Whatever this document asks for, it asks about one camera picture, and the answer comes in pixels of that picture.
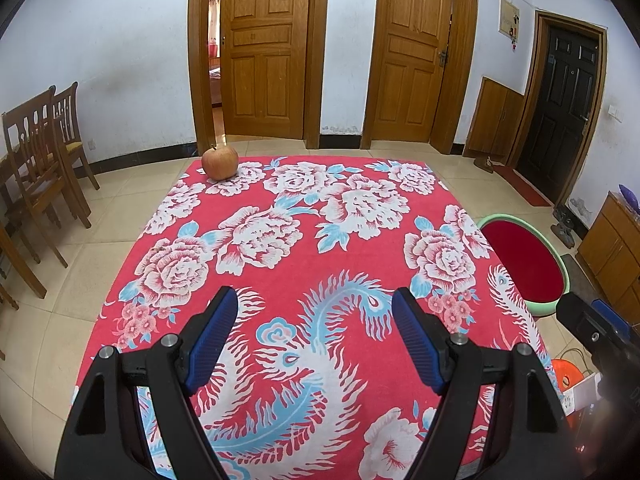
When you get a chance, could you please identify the orange plastic stool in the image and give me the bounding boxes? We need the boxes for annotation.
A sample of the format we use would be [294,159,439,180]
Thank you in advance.
[550,358,601,461]

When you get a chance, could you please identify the wooden sideboard cabinet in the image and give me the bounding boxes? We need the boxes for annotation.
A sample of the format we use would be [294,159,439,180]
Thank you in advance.
[576,191,640,316]

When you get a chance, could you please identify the grey floor mat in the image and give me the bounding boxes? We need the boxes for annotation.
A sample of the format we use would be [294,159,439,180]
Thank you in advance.
[560,254,606,306]

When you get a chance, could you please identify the pair of dark shoes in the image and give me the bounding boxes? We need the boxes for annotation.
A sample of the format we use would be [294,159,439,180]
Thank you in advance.
[551,207,576,248]

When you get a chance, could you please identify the low wooden wall cabinet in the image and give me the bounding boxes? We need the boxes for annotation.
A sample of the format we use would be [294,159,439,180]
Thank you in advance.
[467,76,525,157]

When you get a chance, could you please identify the closed wooden door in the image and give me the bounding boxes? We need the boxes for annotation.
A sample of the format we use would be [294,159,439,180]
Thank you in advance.
[367,0,473,145]

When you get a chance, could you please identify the open wooden door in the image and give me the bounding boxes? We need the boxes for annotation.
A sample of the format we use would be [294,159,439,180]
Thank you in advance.
[220,0,313,140]

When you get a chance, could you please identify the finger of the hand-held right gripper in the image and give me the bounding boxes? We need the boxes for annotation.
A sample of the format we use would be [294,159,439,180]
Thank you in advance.
[591,298,635,343]
[556,292,611,356]

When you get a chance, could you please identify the red bucket with green rim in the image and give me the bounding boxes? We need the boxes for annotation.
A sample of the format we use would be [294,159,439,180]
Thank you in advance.
[475,213,571,317]

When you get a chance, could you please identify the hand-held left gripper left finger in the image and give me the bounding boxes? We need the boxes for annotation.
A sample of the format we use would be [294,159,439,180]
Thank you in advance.
[54,286,240,480]

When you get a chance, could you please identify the red apple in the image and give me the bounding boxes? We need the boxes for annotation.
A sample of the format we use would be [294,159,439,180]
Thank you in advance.
[201,144,239,181]

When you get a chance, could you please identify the red floral tablecloth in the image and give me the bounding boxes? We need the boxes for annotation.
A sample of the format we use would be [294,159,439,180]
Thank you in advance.
[75,156,551,480]

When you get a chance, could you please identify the black door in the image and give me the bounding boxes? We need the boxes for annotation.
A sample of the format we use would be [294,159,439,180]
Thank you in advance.
[516,25,600,206]

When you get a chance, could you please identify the wooden chair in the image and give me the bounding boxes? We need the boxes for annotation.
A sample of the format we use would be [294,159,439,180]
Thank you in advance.
[1,87,92,268]
[50,81,101,191]

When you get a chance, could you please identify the beige electrical panel box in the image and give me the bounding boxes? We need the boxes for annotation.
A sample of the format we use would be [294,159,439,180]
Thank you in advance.
[498,0,521,36]

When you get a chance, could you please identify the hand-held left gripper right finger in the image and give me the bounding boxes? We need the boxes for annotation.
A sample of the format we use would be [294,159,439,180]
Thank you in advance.
[391,287,586,480]

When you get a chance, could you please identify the red door mat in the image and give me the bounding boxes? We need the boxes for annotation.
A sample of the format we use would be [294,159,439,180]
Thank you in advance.
[495,166,552,207]

